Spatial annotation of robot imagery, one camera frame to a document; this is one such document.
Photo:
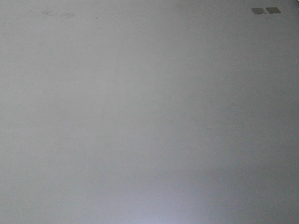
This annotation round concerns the grey floor tape patch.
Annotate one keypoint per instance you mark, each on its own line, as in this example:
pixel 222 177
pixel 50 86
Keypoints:
pixel 258 11

